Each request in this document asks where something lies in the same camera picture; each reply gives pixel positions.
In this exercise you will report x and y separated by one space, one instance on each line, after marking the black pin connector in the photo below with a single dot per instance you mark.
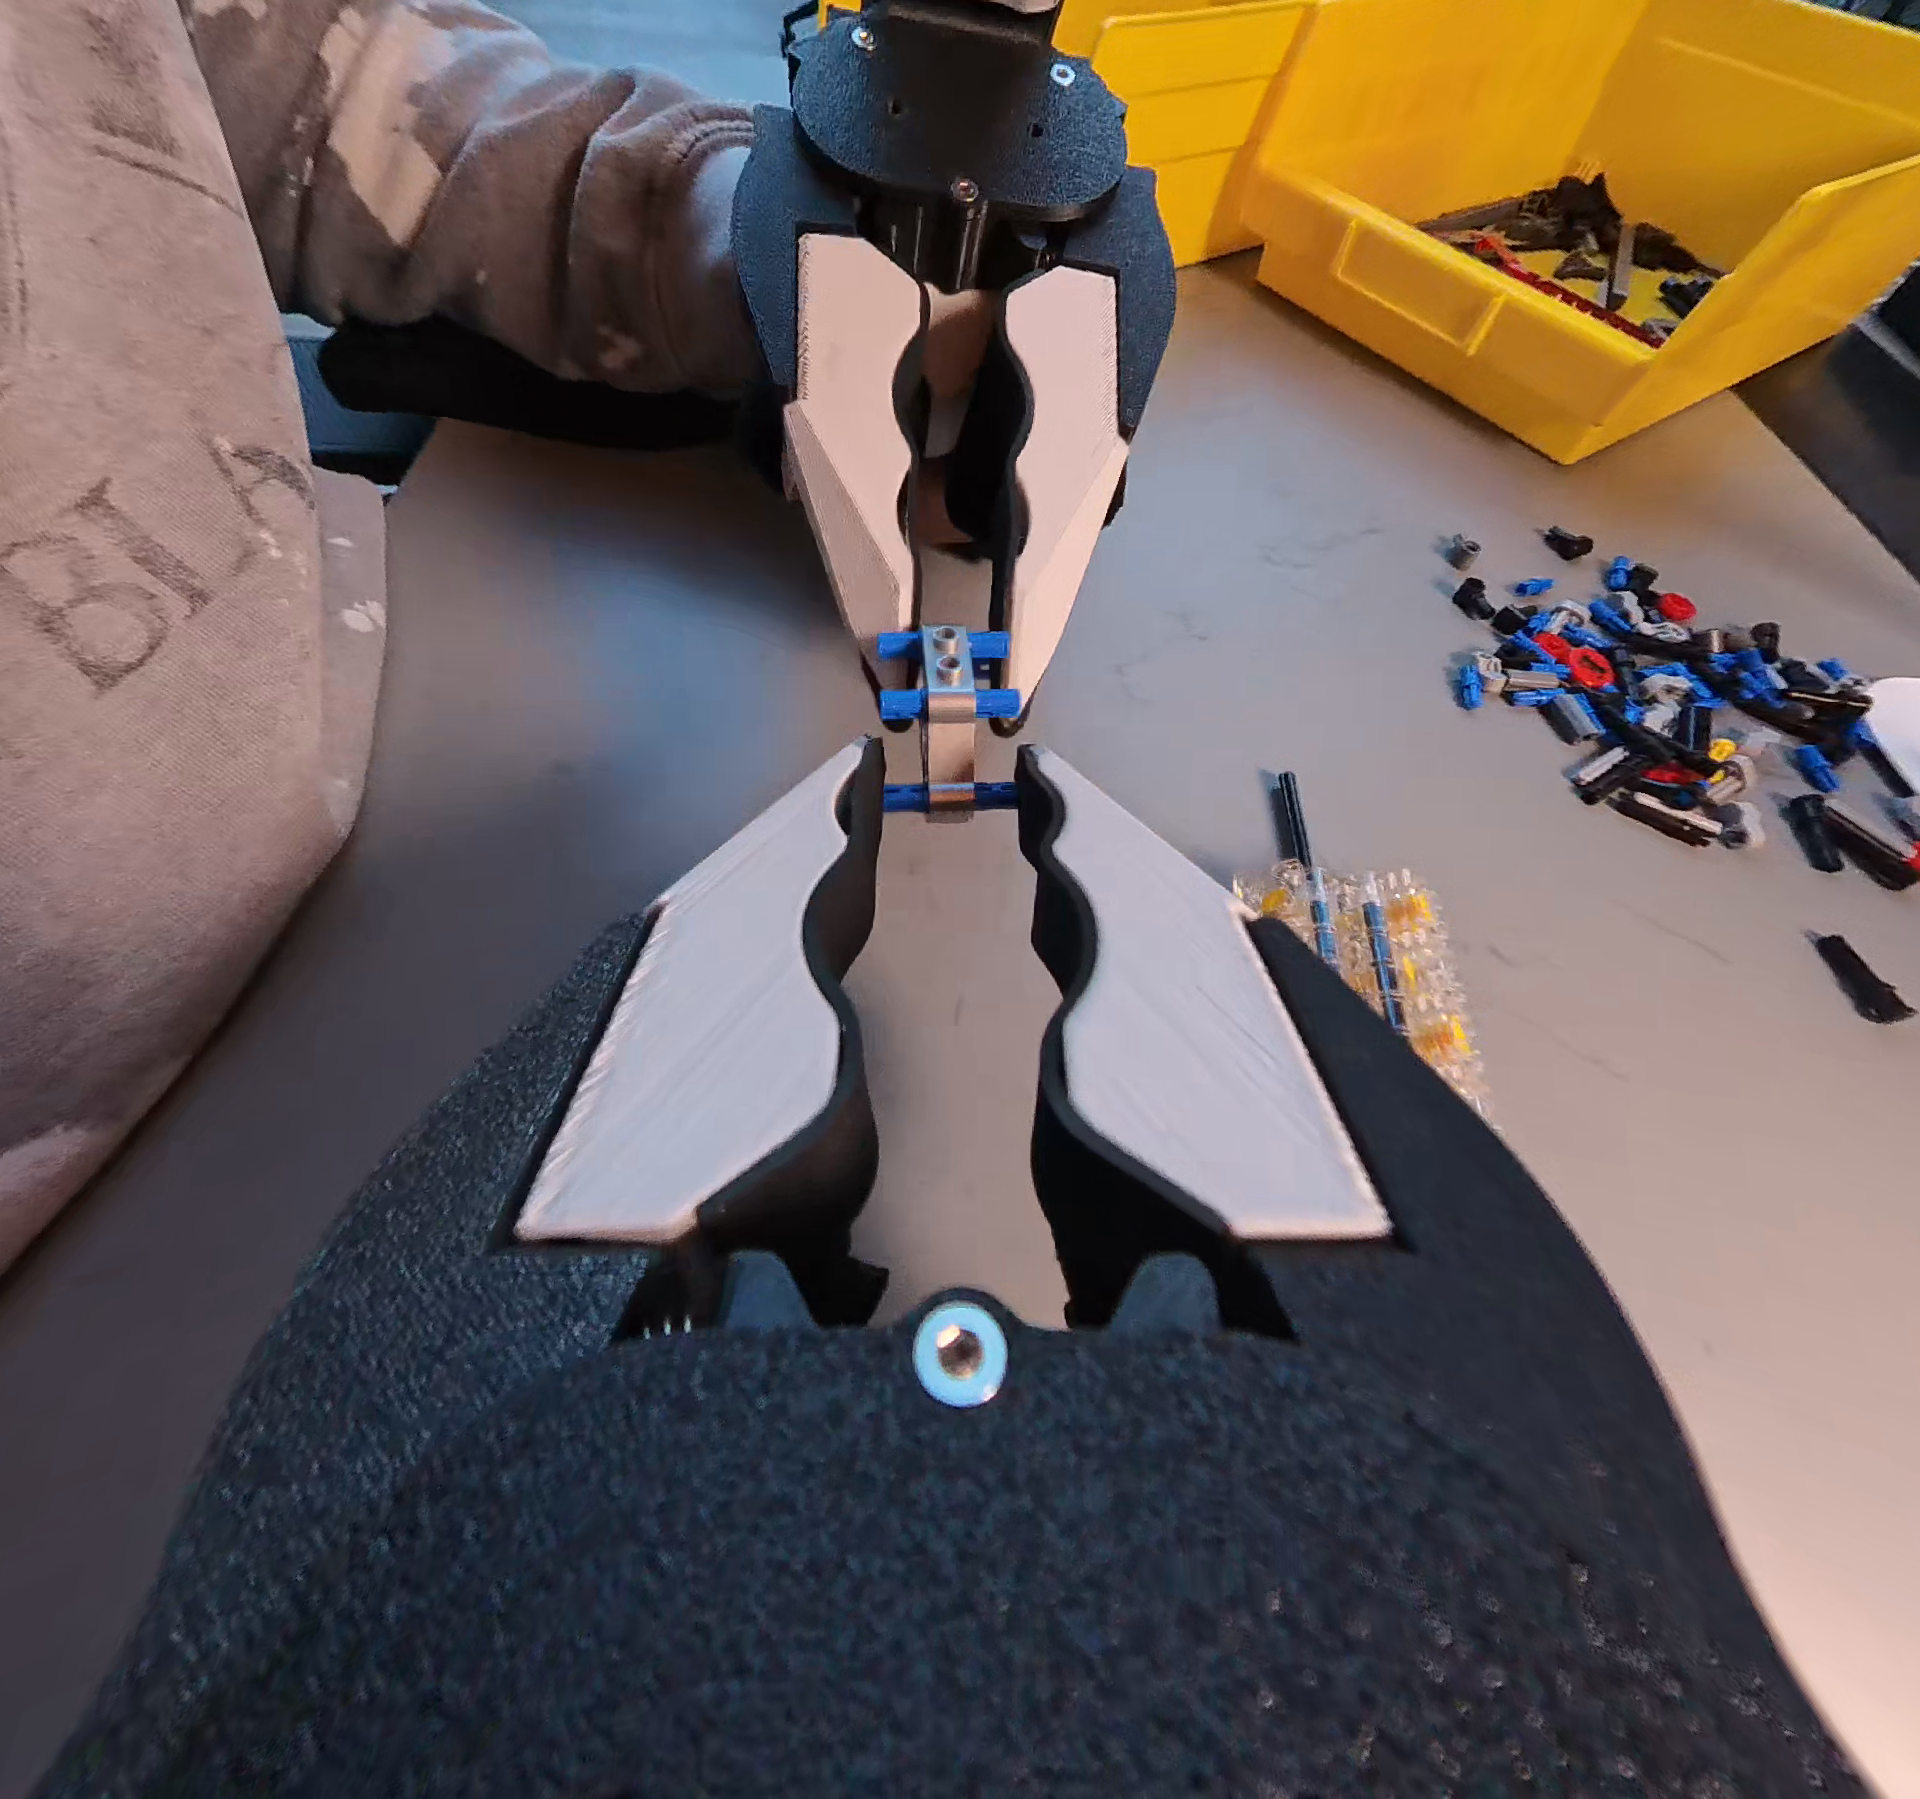
1859 982

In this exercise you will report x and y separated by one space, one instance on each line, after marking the pile of mixed building parts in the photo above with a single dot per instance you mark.
1649 720

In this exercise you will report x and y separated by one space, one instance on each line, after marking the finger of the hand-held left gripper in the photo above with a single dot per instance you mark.
1079 478
846 449

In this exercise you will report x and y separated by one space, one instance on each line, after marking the person's left forearm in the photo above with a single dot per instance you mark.
570 224

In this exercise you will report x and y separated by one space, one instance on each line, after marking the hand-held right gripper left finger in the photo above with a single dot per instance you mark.
704 1065

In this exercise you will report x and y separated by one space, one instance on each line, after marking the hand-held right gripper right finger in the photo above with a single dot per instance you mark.
1200 1080

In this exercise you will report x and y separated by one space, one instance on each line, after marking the grey beam frame with holes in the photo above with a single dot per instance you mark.
950 750

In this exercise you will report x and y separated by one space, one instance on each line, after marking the black axle rod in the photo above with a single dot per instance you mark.
1293 816

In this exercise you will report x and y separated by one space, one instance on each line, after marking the black office chair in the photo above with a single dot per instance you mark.
525 382

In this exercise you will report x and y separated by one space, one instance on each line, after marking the yellow plastic bin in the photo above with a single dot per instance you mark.
1770 119
1184 60

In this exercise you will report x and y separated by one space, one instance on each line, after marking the heap of dark building parts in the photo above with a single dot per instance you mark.
1590 248

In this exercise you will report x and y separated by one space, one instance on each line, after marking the blue connector pin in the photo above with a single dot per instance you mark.
896 646
900 704
903 798

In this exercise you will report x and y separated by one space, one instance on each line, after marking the clear block with yellow pistons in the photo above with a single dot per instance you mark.
1409 943

